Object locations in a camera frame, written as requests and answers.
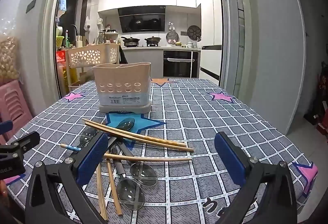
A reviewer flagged blue patterned chopstick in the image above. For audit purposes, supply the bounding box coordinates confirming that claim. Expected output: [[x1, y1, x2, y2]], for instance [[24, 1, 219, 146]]
[[60, 143, 81, 152]]

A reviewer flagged wooden chopstick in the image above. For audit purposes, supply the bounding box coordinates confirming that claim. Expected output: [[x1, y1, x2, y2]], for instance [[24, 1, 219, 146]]
[[96, 164, 108, 221], [82, 118, 187, 148], [106, 160, 123, 217], [82, 118, 194, 152], [103, 153, 192, 162]]

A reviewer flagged dark translucent spoon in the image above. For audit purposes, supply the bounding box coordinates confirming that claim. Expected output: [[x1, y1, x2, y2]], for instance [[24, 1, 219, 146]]
[[113, 159, 145, 211], [108, 118, 135, 148], [116, 137, 159, 187]]

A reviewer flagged pink plastic stool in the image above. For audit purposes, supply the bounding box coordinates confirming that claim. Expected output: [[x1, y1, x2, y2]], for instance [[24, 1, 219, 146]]
[[0, 80, 32, 144]]

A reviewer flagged bag of round nuts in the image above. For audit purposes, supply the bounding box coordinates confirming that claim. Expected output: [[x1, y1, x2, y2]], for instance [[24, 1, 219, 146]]
[[0, 34, 19, 85]]

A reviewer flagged beige flower-cutout storage cart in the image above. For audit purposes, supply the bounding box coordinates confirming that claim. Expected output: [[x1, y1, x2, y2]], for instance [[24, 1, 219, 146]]
[[65, 43, 120, 91]]

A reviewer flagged blue checkered tablecloth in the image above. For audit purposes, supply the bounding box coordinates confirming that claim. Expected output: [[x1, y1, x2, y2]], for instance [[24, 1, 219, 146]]
[[8, 79, 317, 223]]

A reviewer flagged beige plastic utensil holder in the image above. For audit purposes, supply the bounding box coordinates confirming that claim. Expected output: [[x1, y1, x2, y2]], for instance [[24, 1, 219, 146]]
[[93, 62, 151, 114]]

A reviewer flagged black cloth on cart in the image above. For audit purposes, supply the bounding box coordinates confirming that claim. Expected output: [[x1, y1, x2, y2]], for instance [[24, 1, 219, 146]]
[[119, 46, 128, 64]]

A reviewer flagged black wok on stove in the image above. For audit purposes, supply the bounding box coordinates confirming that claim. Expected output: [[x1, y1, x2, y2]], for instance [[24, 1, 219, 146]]
[[121, 36, 140, 47]]

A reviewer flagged black built-in oven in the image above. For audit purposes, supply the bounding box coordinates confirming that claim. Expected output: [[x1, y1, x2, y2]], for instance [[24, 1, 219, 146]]
[[163, 51, 200, 78]]

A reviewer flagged black pot on stove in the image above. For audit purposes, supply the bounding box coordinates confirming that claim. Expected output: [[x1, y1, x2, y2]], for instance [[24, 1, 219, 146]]
[[145, 36, 161, 47]]

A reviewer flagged black range hood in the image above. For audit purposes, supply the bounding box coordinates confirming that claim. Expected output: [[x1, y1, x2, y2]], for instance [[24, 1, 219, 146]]
[[118, 6, 166, 33]]

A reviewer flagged round baking pan on wall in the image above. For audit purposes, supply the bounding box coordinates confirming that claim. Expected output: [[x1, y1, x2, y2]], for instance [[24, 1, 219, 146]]
[[187, 25, 201, 42]]

